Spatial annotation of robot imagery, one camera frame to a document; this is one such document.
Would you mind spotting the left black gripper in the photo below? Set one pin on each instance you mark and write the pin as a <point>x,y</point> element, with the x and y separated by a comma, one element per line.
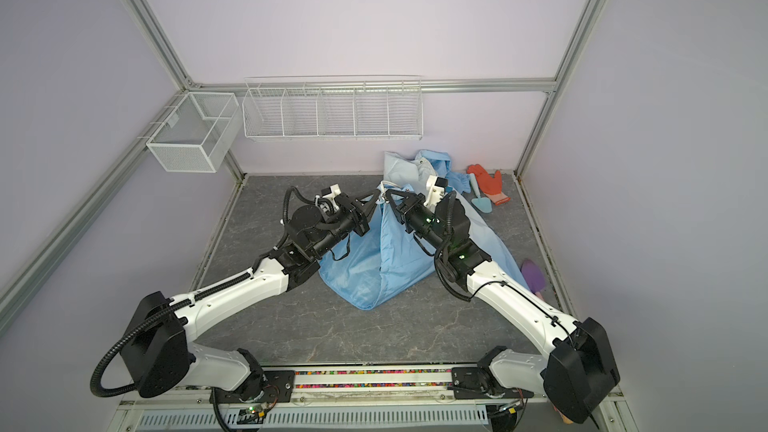
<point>356,211</point>

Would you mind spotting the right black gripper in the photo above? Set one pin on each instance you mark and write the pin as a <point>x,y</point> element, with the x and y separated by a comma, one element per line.
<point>410,213</point>

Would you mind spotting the light blue zip jacket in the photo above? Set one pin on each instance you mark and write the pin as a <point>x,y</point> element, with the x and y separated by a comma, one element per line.
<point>386,260</point>

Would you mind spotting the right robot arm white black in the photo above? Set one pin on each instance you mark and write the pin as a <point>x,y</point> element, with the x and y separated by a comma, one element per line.
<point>576,367</point>

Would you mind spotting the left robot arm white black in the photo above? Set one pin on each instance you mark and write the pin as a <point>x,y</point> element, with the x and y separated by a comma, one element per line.
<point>159,349</point>

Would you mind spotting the teal toy trowel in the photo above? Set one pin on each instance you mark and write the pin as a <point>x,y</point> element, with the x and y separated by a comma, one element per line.
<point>482,203</point>

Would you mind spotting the purple pink toy shovel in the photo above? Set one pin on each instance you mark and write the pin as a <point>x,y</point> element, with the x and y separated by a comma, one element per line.
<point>534,277</point>

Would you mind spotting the white mesh box basket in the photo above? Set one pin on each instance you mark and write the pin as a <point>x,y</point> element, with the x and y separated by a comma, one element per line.
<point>197,133</point>

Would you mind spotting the white ventilation grille strip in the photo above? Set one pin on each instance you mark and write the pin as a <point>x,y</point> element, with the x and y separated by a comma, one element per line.
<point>319,418</point>

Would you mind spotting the white wire wall shelf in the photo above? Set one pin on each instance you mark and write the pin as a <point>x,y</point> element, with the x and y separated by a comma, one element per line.
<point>333,107</point>

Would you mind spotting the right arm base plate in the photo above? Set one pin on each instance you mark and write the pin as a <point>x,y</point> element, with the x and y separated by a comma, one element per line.
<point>473,382</point>

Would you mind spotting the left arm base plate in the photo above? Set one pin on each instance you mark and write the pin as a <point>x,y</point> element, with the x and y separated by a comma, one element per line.
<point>276,387</point>

